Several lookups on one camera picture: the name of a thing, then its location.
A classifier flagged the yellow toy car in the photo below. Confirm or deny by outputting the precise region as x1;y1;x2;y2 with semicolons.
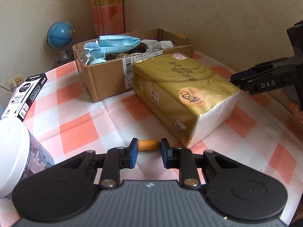
176;34;189;41

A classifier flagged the black white carton box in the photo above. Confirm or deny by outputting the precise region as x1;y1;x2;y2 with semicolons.
1;73;48;121

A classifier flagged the orange patterned curtain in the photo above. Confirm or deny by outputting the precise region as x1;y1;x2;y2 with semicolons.
91;0;124;36

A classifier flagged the brown cardboard box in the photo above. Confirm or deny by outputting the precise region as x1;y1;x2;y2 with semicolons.
72;28;195;103

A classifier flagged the clear jar white lid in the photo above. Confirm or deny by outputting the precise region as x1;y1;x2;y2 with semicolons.
1;117;55;198

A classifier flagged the brown pine cone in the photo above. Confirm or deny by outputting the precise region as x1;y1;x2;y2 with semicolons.
128;42;148;54

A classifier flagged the blue face mask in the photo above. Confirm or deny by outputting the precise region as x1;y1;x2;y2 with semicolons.
81;41;105;66
98;35;141;53

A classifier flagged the light blue plush toy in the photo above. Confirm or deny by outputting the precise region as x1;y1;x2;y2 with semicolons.
88;58;107;65

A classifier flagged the blue desk globe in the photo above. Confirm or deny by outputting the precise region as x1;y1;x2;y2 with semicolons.
46;21;76;60

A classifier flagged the checkered pink white tablecloth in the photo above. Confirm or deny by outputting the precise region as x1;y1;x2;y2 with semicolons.
24;63;302;223

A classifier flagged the white wall socket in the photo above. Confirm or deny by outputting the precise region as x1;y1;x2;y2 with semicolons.
7;75;24;90

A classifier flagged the orange toy carrot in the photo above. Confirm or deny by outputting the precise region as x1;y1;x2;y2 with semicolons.
138;139;160;152

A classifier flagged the gold tissue pack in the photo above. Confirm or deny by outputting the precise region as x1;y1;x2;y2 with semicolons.
132;53;240;148

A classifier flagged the white tissue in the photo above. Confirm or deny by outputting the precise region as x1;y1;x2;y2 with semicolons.
141;40;174;51

